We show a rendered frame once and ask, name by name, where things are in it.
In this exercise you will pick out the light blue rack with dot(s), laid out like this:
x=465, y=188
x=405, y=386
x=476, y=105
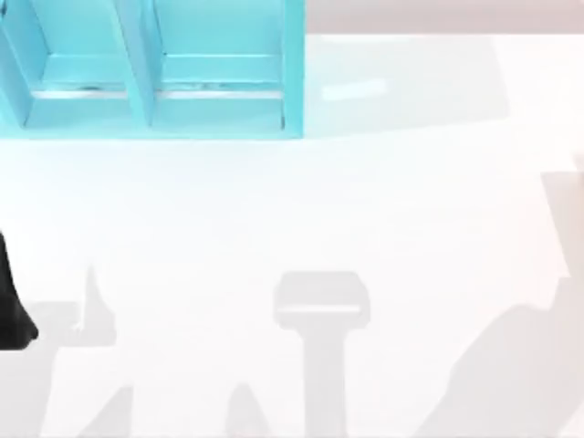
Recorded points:
x=214, y=68

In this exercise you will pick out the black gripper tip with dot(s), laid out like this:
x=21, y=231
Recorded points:
x=11, y=310

